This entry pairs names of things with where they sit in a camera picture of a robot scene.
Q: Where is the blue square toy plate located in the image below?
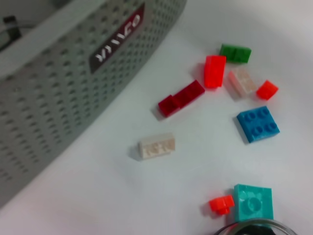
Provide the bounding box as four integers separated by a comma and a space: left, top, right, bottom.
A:
236, 105, 281, 144

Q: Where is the grey perforated storage basket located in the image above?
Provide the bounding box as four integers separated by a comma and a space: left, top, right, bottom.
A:
0, 0, 188, 209

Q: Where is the white toy brick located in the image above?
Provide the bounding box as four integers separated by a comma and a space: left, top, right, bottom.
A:
138, 133, 176, 161

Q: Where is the dark red toy brick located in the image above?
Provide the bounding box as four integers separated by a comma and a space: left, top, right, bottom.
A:
158, 79, 205, 116

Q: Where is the bright red sloped brick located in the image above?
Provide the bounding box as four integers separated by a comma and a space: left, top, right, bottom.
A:
203, 55, 227, 89

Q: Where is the translucent pale toy brick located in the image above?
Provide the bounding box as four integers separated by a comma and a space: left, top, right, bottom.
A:
228, 68, 257, 96

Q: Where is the green toy brick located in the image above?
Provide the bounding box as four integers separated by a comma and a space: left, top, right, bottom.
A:
219, 43, 252, 64

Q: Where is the small red toy brick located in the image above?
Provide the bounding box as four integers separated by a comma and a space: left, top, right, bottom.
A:
209, 195, 236, 215
256, 80, 279, 100

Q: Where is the teal square toy brick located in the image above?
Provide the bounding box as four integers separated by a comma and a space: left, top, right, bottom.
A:
233, 184, 273, 221

